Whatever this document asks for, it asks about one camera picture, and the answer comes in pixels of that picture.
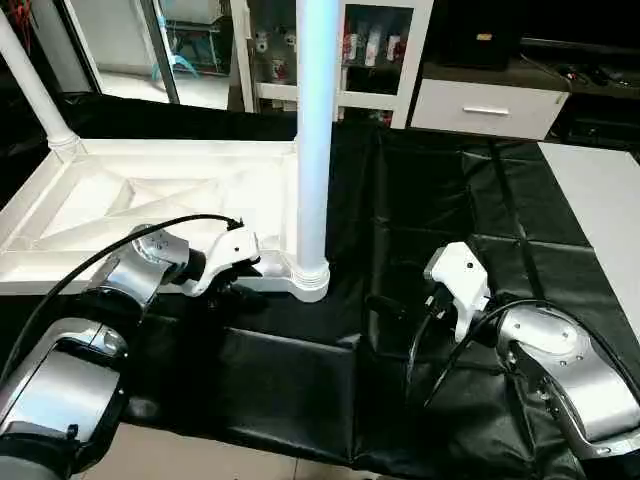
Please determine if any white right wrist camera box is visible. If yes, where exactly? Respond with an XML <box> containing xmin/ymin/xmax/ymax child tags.
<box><xmin>423</xmin><ymin>240</ymin><xmax>493</xmax><ymax>343</ymax></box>

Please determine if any white glass door cabinet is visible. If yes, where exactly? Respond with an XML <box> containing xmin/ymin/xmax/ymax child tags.
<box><xmin>230</xmin><ymin>0</ymin><xmax>436</xmax><ymax>126</ymax></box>

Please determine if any black table mat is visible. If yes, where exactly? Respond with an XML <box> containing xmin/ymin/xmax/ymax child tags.
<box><xmin>0</xmin><ymin>92</ymin><xmax>640</xmax><ymax>480</ymax></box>

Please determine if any black speaker box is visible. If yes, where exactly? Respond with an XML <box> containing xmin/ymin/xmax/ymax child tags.
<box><xmin>440</xmin><ymin>0</ymin><xmax>521</xmax><ymax>69</ymax></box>

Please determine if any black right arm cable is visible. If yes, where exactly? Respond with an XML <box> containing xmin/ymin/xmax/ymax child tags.
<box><xmin>403</xmin><ymin>298</ymin><xmax>640</xmax><ymax>411</ymax></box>

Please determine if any white drawer unit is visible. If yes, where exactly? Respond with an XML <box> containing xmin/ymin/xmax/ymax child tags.
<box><xmin>410</xmin><ymin>78</ymin><xmax>571</xmax><ymax>141</ymax></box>

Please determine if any white plastic table leg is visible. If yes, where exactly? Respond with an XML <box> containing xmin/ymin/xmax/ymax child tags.
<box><xmin>0</xmin><ymin>10</ymin><xmax>81</xmax><ymax>159</ymax></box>
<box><xmin>293</xmin><ymin>0</ymin><xmax>341</xmax><ymax>296</ymax></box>

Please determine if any dark TV stand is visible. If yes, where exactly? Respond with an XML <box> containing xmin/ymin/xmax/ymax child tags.
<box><xmin>550</xmin><ymin>38</ymin><xmax>640</xmax><ymax>151</ymax></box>

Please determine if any white plastic table top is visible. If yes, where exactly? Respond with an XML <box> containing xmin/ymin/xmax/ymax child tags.
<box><xmin>0</xmin><ymin>138</ymin><xmax>331</xmax><ymax>303</ymax></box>

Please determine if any white flat board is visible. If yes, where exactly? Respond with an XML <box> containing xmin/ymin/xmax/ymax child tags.
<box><xmin>538</xmin><ymin>140</ymin><xmax>640</xmax><ymax>341</ymax></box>

